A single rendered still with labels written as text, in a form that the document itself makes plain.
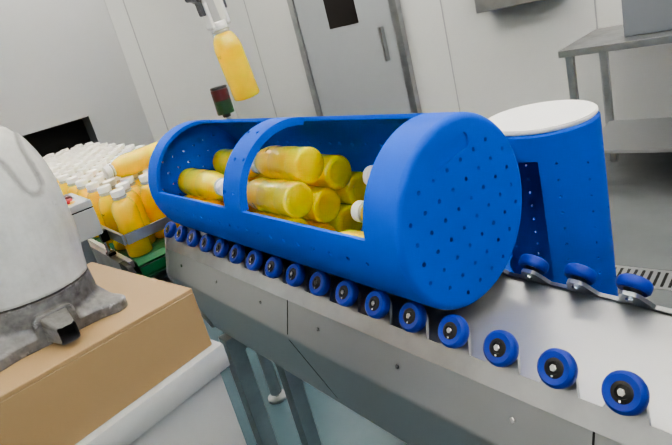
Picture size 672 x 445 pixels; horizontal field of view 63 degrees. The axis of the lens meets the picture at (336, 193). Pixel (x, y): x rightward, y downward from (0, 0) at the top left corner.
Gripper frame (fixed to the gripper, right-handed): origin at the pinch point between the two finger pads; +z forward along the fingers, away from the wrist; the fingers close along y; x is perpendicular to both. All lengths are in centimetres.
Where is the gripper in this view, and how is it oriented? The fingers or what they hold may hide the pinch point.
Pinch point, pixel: (214, 13)
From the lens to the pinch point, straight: 142.7
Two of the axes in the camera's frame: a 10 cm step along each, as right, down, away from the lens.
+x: -6.5, -1.2, 7.5
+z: 3.0, 8.7, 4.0
